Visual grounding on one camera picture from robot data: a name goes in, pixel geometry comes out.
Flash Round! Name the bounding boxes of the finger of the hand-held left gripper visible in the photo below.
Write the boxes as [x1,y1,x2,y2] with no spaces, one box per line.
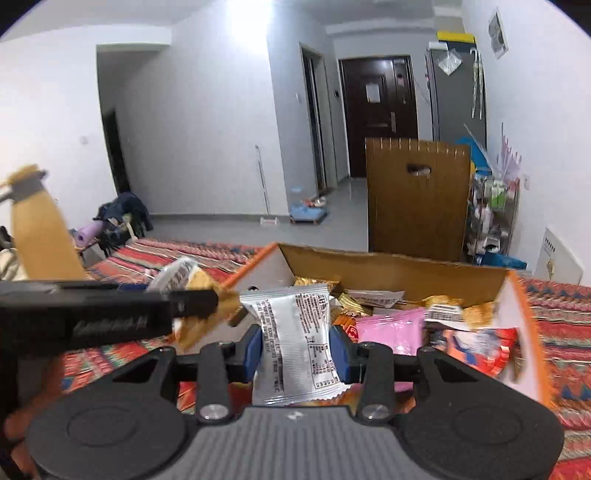
[168,288,221,319]

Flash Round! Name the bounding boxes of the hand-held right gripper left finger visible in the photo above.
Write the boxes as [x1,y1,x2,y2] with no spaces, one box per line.
[111,325,264,424]

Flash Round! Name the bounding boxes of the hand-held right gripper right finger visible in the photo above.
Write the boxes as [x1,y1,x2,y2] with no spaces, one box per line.
[329,325,481,424]

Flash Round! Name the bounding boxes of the white brown snack packet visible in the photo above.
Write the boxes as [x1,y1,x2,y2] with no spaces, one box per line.
[147,256,200,292]

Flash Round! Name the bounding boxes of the silver snack packet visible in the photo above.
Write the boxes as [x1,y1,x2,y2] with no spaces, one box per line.
[239,283,345,408]

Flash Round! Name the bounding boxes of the orange white cardboard box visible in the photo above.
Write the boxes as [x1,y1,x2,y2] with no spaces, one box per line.
[225,242,553,412]

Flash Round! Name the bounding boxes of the person's left hand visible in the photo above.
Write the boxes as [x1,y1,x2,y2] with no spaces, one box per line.
[2,397,47,478]

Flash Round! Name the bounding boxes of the orange snack packet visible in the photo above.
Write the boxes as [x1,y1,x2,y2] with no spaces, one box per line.
[331,314,371,343]

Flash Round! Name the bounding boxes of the pink snack packet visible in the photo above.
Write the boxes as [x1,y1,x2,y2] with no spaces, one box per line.
[355,308,428,357]

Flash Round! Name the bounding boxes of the flat white snack packet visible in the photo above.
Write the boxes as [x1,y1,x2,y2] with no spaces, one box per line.
[345,288,407,311]

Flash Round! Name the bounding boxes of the crinkled gold snack packet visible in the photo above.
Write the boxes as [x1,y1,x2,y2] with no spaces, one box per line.
[294,274,343,297]

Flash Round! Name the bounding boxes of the purple rolled mat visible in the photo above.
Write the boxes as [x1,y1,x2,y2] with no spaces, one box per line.
[76,219,105,248]

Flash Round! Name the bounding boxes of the yellow bottle with grey cap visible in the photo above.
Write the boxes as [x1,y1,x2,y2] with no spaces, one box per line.
[0,164,87,281]

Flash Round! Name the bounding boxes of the dark clothes pile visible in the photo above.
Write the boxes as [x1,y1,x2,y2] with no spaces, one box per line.
[91,192,154,252]

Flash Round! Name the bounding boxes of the gold white snack packet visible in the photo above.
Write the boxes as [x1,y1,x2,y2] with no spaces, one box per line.
[424,295,498,331]

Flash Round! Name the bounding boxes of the white mop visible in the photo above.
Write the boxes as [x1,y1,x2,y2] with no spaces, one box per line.
[254,143,279,227]

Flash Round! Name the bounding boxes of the red blue snack packet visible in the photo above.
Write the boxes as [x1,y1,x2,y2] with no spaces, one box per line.
[431,327,521,380]

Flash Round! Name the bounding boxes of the blue pet feeding table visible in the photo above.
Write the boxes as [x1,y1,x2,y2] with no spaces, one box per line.
[289,196,330,226]

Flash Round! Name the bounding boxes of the blue plastic bag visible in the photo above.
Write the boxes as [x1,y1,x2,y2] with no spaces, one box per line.
[475,251,528,271]

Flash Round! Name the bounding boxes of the metal storage rack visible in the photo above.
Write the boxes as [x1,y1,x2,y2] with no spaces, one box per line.
[465,174,521,265]

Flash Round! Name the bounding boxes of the dark entrance door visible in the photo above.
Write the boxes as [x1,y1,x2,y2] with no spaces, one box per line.
[339,55,419,179]

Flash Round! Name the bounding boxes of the red patterned blanket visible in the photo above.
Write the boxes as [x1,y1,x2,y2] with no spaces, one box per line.
[59,237,591,480]

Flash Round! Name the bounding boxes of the white flat carton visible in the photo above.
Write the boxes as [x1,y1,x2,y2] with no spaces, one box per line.
[534,226,584,285]

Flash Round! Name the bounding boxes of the grey refrigerator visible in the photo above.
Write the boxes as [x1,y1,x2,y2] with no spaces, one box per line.
[424,43,488,149]

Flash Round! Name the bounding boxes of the clear plastic bag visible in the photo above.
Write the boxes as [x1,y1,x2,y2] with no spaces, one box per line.
[437,48,463,76]

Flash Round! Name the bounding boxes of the yellow box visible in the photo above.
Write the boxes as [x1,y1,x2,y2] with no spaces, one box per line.
[437,31,478,46]

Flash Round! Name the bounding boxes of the brown panel with handle hole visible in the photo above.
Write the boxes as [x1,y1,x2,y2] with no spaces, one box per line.
[364,137,472,264]

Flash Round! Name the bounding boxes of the purple wall decoration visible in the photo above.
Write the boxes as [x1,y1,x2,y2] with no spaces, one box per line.
[491,122,523,179]

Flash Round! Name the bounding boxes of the hanging striped straps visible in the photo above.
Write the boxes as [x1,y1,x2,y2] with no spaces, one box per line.
[469,48,486,119]

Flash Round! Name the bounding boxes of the wall fuse panel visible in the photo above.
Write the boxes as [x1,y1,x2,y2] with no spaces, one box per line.
[488,8,509,59]

